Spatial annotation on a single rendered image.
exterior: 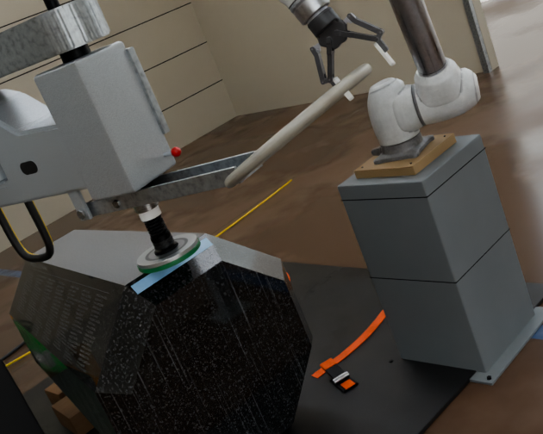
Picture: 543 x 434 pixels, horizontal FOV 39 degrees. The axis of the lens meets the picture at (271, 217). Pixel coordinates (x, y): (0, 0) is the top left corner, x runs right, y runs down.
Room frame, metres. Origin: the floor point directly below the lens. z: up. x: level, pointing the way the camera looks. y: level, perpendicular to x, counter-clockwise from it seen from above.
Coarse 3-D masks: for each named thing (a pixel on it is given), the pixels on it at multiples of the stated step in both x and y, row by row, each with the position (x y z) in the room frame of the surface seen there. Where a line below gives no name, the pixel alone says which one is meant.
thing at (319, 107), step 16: (368, 64) 1.91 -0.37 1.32; (352, 80) 1.79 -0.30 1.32; (336, 96) 1.75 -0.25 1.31; (304, 112) 1.73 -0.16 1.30; (320, 112) 1.73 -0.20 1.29; (288, 128) 1.72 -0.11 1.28; (304, 128) 2.17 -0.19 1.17; (272, 144) 1.73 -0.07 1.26; (256, 160) 1.76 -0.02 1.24; (240, 176) 1.80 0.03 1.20
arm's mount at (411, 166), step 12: (432, 144) 2.63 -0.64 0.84; (444, 144) 2.61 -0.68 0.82; (420, 156) 2.56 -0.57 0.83; (432, 156) 2.56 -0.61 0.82; (360, 168) 2.70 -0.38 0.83; (372, 168) 2.64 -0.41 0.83; (384, 168) 2.59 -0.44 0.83; (396, 168) 2.54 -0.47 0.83; (408, 168) 2.50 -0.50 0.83; (420, 168) 2.51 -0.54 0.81
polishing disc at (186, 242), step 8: (176, 240) 2.42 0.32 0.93; (184, 240) 2.38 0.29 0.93; (192, 240) 2.35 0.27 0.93; (152, 248) 2.44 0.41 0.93; (176, 248) 2.34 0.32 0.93; (184, 248) 2.30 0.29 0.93; (192, 248) 2.31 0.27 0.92; (144, 256) 2.40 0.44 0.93; (152, 256) 2.36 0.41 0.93; (160, 256) 2.33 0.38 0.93; (168, 256) 2.29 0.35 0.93; (176, 256) 2.27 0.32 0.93; (144, 264) 2.31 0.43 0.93; (152, 264) 2.28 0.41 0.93; (160, 264) 2.27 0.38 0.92
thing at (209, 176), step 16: (224, 160) 2.20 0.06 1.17; (240, 160) 2.16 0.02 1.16; (160, 176) 2.37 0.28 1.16; (176, 176) 2.33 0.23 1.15; (192, 176) 2.29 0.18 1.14; (208, 176) 2.10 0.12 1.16; (224, 176) 2.07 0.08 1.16; (144, 192) 2.27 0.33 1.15; (160, 192) 2.23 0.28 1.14; (176, 192) 2.19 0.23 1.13; (192, 192) 2.16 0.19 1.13; (96, 208) 2.43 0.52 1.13; (112, 208) 2.38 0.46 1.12
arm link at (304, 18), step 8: (296, 0) 1.89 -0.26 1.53; (304, 0) 1.88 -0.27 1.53; (312, 0) 1.88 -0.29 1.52; (320, 0) 1.88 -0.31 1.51; (328, 0) 1.90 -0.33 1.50; (296, 8) 1.90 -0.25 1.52; (304, 8) 1.88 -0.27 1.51; (312, 8) 1.88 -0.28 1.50; (320, 8) 1.88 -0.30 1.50; (296, 16) 1.91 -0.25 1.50; (304, 16) 1.89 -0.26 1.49; (312, 16) 1.89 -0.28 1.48; (304, 24) 1.92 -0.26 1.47
